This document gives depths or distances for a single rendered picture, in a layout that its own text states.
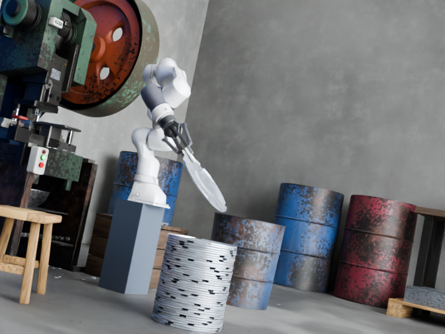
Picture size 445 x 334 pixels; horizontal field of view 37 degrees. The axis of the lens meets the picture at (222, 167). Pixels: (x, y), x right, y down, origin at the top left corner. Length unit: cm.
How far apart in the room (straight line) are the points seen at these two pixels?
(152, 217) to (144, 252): 18
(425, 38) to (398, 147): 104
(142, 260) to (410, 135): 356
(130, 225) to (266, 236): 79
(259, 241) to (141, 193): 74
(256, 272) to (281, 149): 314
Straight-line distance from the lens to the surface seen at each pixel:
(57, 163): 375
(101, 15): 433
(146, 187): 336
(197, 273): 264
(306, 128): 664
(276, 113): 680
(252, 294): 371
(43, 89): 385
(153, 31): 410
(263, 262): 371
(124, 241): 336
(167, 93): 297
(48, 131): 378
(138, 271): 338
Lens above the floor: 44
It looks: 5 degrees up
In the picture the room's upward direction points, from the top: 11 degrees clockwise
